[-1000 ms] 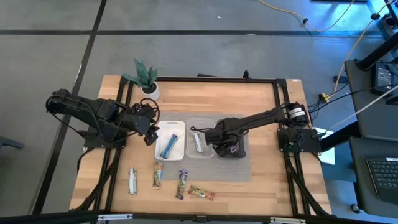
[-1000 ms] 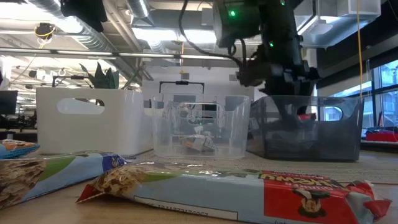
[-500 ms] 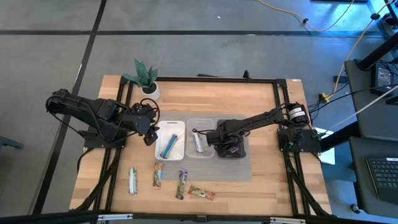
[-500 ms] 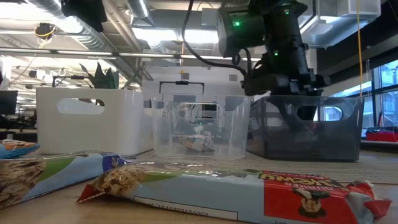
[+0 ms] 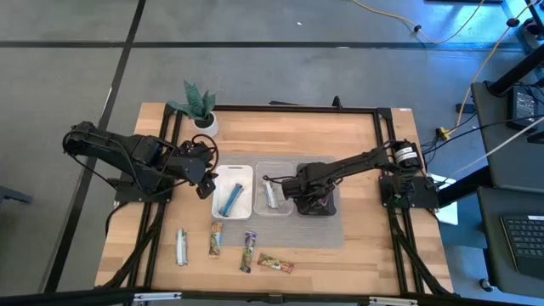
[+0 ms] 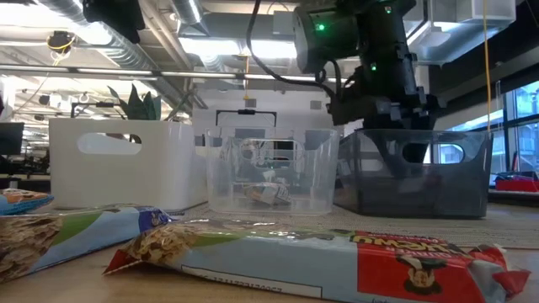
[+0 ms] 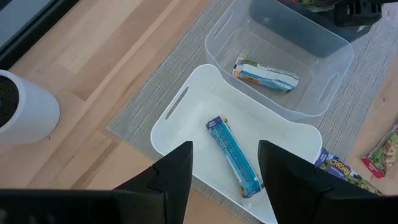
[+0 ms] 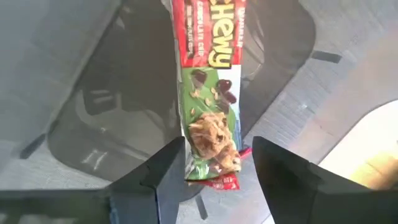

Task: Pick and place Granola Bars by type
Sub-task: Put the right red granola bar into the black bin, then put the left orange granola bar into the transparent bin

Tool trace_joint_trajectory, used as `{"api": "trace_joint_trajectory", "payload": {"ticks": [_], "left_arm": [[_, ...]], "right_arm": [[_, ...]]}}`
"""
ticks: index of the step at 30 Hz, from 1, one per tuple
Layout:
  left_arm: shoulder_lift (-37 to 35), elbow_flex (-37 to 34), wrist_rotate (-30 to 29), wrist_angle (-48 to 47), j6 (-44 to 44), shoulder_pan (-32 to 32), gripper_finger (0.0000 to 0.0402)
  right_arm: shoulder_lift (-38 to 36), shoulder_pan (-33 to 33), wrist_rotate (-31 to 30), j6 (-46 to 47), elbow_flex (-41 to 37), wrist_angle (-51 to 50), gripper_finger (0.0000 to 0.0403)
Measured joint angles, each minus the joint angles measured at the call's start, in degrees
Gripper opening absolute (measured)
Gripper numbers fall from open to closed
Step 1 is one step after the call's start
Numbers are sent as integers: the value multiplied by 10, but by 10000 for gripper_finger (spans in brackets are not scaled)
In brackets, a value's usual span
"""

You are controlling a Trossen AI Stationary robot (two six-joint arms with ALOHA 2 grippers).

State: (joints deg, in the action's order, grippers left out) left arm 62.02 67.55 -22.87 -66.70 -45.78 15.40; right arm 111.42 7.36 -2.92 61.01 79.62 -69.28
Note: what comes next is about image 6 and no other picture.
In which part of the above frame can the black ceiling device yellow cable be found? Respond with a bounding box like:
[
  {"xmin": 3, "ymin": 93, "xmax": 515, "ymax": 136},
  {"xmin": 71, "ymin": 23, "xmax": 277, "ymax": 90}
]
[{"xmin": 45, "ymin": 29, "xmax": 77, "ymax": 54}]

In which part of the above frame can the long ceiling light bar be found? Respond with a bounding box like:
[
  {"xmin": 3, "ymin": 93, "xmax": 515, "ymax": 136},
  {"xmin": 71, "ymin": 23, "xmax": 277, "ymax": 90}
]
[{"xmin": 0, "ymin": 63, "xmax": 350, "ymax": 83}]

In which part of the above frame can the blue and orange granola bar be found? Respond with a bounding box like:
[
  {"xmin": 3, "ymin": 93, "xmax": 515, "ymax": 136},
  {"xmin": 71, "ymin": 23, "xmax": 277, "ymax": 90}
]
[{"xmin": 0, "ymin": 188, "xmax": 55, "ymax": 216}]

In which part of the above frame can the grey mesh table mat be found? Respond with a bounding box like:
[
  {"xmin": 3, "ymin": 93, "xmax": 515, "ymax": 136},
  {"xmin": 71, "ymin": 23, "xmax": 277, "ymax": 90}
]
[{"xmin": 168, "ymin": 201, "xmax": 539, "ymax": 250}]

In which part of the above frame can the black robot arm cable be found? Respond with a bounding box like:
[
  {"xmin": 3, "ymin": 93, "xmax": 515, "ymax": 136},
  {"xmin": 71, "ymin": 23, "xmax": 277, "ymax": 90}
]
[{"xmin": 245, "ymin": 0, "xmax": 338, "ymax": 100}]

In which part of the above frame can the green leafy potted plant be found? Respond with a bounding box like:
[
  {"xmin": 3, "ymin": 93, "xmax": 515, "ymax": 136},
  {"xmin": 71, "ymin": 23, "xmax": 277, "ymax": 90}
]
[{"xmin": 107, "ymin": 83, "xmax": 163, "ymax": 122}]

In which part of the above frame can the green and blue granola bar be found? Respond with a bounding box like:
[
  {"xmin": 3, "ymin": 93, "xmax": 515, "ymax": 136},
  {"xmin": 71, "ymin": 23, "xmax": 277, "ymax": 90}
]
[{"xmin": 0, "ymin": 204, "xmax": 176, "ymax": 284}]

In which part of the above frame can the yellow hanging cable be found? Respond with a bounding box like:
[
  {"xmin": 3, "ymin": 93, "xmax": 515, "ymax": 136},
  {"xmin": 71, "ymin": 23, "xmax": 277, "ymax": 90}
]
[{"xmin": 482, "ymin": 0, "xmax": 493, "ymax": 132}]

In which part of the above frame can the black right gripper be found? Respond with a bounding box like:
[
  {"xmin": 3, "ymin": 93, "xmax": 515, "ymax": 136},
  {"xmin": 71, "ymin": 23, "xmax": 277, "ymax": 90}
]
[{"xmin": 327, "ymin": 54, "xmax": 447, "ymax": 178}]

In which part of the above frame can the red box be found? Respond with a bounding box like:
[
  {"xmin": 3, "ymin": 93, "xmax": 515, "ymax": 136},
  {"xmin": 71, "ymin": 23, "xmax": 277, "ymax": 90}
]
[{"xmin": 494, "ymin": 170, "xmax": 539, "ymax": 194}]

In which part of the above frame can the smoke grey plastic bin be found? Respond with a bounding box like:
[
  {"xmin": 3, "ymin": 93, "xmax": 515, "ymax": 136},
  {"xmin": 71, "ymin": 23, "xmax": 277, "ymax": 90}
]
[{"xmin": 334, "ymin": 128, "xmax": 494, "ymax": 220}]

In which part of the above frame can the red and blue granola bar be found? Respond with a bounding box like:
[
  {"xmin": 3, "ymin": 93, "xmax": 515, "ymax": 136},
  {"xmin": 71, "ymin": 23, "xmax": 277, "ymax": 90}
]
[{"xmin": 103, "ymin": 218, "xmax": 532, "ymax": 303}]

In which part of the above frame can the black monitor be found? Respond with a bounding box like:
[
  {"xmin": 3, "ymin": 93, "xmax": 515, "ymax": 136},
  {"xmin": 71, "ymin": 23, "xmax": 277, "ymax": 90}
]
[{"xmin": 0, "ymin": 121, "xmax": 25, "ymax": 156}]

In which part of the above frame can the black stand bar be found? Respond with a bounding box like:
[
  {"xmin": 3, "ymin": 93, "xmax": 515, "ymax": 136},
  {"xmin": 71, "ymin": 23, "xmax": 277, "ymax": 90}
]
[{"xmin": 70, "ymin": 100, "xmax": 117, "ymax": 119}]

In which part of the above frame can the white plastic bin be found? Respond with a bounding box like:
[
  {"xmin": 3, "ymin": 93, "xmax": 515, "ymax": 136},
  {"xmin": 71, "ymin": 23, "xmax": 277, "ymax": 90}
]
[{"xmin": 48, "ymin": 117, "xmax": 208, "ymax": 213}]

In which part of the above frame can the black rectangular frame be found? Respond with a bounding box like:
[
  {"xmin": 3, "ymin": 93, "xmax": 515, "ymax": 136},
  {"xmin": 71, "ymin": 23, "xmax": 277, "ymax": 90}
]
[{"xmin": 215, "ymin": 108, "xmax": 278, "ymax": 128}]

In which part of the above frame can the clear plastic bin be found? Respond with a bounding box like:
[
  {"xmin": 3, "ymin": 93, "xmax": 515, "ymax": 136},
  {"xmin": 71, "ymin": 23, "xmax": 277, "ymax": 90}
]
[{"xmin": 205, "ymin": 127, "xmax": 341, "ymax": 216}]

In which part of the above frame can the white and yellow granola bar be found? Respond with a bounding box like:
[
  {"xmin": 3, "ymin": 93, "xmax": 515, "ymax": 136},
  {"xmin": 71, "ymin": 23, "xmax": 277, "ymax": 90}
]
[{"xmin": 243, "ymin": 181, "xmax": 292, "ymax": 207}]

